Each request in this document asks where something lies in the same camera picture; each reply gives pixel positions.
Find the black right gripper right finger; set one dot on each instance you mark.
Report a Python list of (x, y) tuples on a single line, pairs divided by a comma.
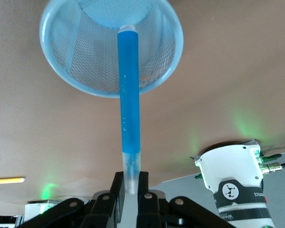
[(148, 209)]

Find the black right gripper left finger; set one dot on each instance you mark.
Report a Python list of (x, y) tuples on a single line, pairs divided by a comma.
[(104, 209)]

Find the blue marker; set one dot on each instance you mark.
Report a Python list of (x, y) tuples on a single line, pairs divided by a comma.
[(129, 95)]

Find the yellow marker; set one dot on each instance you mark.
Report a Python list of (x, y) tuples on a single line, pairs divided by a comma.
[(7, 180)]

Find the blue mesh cup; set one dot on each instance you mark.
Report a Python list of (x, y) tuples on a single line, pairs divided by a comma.
[(69, 59)]

